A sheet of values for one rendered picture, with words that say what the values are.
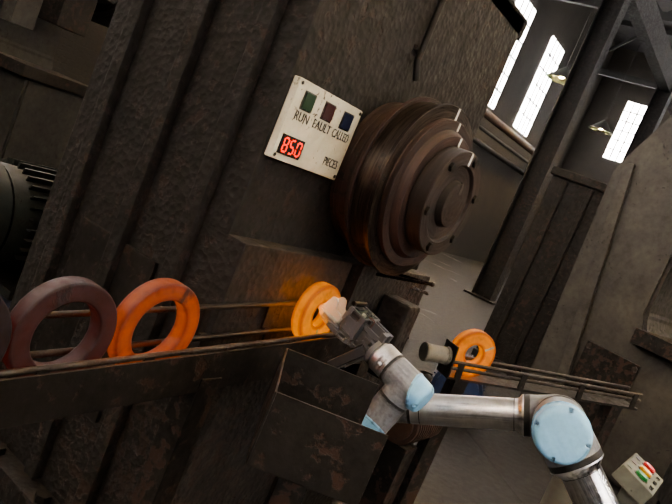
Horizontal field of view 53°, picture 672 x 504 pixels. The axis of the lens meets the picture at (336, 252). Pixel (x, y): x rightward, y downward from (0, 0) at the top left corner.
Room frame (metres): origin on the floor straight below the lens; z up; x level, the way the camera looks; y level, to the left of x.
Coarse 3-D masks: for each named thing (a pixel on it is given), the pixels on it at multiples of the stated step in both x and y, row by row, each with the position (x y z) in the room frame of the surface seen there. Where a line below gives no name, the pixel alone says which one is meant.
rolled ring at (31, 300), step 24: (48, 288) 0.99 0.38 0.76; (72, 288) 1.01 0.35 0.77; (96, 288) 1.05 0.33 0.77; (24, 312) 0.96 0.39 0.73; (48, 312) 0.99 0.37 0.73; (96, 312) 1.07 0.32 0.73; (24, 336) 0.97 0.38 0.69; (96, 336) 1.09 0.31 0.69; (24, 360) 0.98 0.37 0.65; (72, 360) 1.07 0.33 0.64
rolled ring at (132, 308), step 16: (144, 288) 1.15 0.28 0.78; (160, 288) 1.15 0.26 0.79; (176, 288) 1.18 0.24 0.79; (128, 304) 1.12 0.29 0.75; (144, 304) 1.13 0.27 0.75; (176, 304) 1.24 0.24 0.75; (192, 304) 1.23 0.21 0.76; (128, 320) 1.12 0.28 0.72; (176, 320) 1.25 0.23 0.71; (192, 320) 1.25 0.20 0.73; (128, 336) 1.13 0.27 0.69; (176, 336) 1.24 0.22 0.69; (192, 336) 1.26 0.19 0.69; (112, 352) 1.12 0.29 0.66; (128, 352) 1.14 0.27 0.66
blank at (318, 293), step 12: (312, 288) 1.61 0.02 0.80; (324, 288) 1.61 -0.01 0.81; (336, 288) 1.66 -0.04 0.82; (300, 300) 1.59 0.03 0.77; (312, 300) 1.59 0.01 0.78; (324, 300) 1.63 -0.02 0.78; (300, 312) 1.58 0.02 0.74; (312, 312) 1.60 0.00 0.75; (300, 324) 1.58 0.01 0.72; (312, 324) 1.62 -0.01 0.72; (324, 324) 1.66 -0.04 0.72
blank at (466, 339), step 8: (456, 336) 2.13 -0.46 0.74; (464, 336) 2.11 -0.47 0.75; (472, 336) 2.11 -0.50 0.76; (480, 336) 2.12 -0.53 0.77; (488, 336) 2.13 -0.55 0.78; (456, 344) 2.10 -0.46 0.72; (464, 344) 2.11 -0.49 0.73; (472, 344) 2.12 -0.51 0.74; (480, 344) 2.13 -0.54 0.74; (488, 344) 2.14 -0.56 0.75; (464, 352) 2.11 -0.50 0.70; (480, 352) 2.16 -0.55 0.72; (488, 352) 2.14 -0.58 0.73; (464, 360) 2.12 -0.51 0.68; (472, 360) 2.16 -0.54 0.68; (480, 360) 2.14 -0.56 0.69; (488, 360) 2.15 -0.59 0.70; (472, 368) 2.13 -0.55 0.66; (464, 376) 2.13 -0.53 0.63; (472, 376) 2.14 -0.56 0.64
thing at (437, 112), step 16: (400, 112) 1.68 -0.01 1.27; (416, 112) 1.68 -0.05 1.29; (432, 112) 1.68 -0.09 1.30; (448, 112) 1.74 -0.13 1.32; (400, 128) 1.64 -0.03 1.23; (416, 128) 1.64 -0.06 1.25; (384, 144) 1.62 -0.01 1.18; (400, 144) 1.61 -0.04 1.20; (368, 160) 1.62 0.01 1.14; (384, 160) 1.59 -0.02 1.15; (368, 176) 1.61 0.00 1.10; (384, 176) 1.60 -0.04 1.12; (368, 192) 1.61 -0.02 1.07; (352, 208) 1.64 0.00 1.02; (368, 208) 1.60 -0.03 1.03; (352, 224) 1.66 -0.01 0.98; (368, 224) 1.61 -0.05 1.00; (352, 240) 1.70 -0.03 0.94; (368, 240) 1.64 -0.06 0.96; (368, 256) 1.68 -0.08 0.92; (384, 272) 1.76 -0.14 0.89; (400, 272) 1.83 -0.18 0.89
